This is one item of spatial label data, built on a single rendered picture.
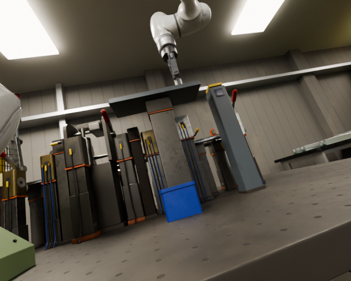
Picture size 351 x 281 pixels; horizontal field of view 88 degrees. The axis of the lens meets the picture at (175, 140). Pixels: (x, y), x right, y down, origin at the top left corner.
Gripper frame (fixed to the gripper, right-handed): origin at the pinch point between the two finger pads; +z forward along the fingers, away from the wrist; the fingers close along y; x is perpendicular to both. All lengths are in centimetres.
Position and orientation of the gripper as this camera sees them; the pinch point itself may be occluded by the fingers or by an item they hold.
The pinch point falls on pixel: (179, 87)
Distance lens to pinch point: 84.4
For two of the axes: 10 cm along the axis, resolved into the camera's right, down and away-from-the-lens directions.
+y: 0.8, 2.5, 9.7
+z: 2.6, 9.3, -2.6
